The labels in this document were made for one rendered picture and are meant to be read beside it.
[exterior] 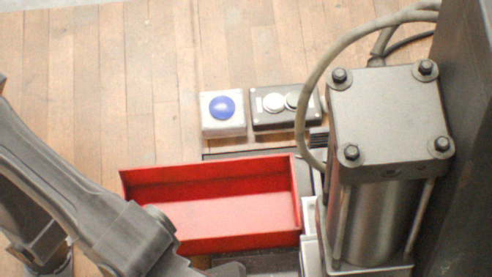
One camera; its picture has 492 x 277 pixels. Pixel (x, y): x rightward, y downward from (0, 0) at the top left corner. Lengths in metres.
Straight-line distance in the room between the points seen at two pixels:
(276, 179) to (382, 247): 0.51
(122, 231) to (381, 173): 0.34
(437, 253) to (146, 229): 0.31
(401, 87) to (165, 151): 0.72
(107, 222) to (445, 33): 0.42
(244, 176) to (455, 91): 0.71
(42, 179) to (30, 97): 0.54
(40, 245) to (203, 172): 0.28
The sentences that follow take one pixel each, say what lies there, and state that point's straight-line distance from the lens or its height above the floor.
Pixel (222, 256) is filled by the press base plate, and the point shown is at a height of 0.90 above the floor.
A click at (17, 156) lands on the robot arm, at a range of 0.99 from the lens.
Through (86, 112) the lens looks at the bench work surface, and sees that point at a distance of 1.49.
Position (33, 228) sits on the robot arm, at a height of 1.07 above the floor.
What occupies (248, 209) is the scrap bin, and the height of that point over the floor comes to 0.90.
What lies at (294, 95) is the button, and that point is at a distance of 1.43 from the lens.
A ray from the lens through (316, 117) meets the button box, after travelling 1.42.
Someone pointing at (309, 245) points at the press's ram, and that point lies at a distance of 1.06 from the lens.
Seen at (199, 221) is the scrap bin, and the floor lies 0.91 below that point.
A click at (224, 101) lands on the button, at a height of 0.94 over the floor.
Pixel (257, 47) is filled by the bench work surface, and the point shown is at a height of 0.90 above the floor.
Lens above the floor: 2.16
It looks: 61 degrees down
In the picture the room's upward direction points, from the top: 3 degrees counter-clockwise
